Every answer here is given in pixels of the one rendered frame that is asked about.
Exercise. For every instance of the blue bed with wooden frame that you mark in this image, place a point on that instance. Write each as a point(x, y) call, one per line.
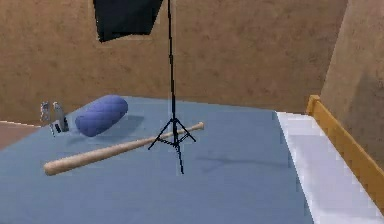
point(216, 173)

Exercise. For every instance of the wooden baseball bat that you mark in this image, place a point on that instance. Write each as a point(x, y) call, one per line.
point(100, 154)

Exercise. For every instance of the blue bolster pillow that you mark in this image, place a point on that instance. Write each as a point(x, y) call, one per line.
point(100, 115)

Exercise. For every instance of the small grey box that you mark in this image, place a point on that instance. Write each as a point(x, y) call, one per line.
point(59, 127)

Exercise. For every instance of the grey bottle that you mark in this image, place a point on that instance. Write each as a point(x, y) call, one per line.
point(59, 111)
point(45, 111)

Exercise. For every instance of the black photography umbrella on tripod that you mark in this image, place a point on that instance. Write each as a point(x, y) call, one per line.
point(172, 83)

